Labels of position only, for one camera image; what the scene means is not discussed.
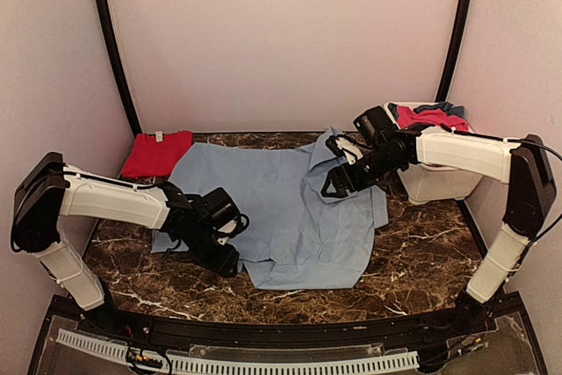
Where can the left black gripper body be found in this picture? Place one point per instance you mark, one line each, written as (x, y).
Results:
(200, 248)

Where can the dark blue garment in bin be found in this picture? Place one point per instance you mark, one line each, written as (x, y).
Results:
(447, 108)

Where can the red t-shirt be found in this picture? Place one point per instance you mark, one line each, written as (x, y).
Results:
(156, 155)

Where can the left black frame post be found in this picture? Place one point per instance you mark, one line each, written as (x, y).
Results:
(118, 71)

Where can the right black frame post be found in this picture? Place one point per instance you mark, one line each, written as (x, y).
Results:
(451, 59)

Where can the white slotted cable duct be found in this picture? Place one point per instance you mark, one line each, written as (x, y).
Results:
(202, 359)

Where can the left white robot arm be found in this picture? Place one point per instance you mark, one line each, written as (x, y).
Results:
(54, 189)

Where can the electronics board with wires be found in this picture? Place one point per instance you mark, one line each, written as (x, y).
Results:
(144, 358)
(467, 345)

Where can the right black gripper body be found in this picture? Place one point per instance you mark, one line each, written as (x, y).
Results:
(369, 176)

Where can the left electronics board with wires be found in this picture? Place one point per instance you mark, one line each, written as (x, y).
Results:
(144, 358)

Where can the light blue shirt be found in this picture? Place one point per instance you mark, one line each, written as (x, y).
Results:
(296, 239)

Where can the black frame post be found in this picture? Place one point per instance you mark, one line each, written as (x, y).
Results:
(451, 59)
(118, 71)

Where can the right electronics board with wires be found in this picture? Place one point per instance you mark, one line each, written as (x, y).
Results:
(467, 345)

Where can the pink garment in bin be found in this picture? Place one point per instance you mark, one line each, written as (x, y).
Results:
(437, 117)

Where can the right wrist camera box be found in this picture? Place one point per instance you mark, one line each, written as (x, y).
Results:
(374, 125)

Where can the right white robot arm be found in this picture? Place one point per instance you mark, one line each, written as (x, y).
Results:
(515, 195)

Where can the white plastic laundry bin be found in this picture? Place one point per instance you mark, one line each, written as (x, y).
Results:
(424, 183)

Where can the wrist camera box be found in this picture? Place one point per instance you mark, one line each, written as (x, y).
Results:
(374, 125)
(219, 209)

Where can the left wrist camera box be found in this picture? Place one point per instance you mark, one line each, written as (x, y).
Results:
(219, 209)

